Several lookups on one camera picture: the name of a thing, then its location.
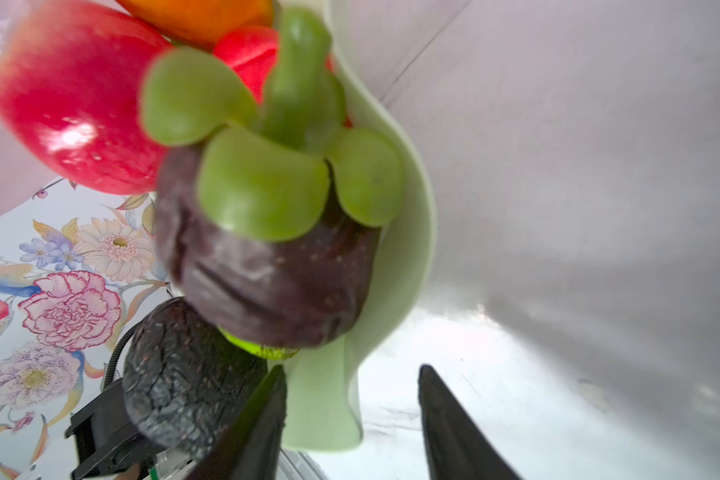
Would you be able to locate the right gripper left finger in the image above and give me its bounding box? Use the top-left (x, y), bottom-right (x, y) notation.
top-left (188, 365), bottom-right (287, 480)

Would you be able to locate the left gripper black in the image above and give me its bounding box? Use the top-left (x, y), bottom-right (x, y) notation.
top-left (65, 379), bottom-right (162, 480)

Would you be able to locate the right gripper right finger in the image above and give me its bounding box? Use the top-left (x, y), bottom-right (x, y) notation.
top-left (418, 365), bottom-right (520, 480)

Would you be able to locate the light green fruit plate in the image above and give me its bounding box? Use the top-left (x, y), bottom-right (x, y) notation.
top-left (282, 1), bottom-right (437, 453)

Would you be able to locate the purple mangosteen green cap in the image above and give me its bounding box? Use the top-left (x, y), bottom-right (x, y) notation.
top-left (140, 6), bottom-right (405, 349)

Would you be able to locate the pink red apple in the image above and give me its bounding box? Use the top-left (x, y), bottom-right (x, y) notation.
top-left (0, 1), bottom-right (171, 195)

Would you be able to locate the dark avocado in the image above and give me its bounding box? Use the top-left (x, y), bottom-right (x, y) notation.
top-left (122, 297), bottom-right (268, 460)

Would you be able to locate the red strawberry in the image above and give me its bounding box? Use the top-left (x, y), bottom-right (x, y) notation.
top-left (212, 25), bottom-right (337, 103)

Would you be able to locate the orange mango fruit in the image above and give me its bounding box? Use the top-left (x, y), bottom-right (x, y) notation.
top-left (117, 0), bottom-right (274, 49)

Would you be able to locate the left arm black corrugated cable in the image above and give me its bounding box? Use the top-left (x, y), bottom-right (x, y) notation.
top-left (100, 320), bottom-right (142, 391)

